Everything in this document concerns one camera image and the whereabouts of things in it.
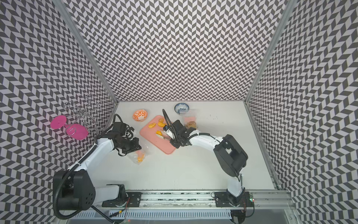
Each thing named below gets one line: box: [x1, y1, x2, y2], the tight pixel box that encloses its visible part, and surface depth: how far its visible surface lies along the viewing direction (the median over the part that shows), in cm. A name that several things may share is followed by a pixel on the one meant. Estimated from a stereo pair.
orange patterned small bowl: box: [132, 109, 148, 122], surface depth 109 cm
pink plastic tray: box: [139, 114, 177, 155], surface depth 102 cm
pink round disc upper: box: [50, 114, 67, 130], surface depth 68 cm
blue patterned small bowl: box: [173, 102, 190, 114], surface depth 114 cm
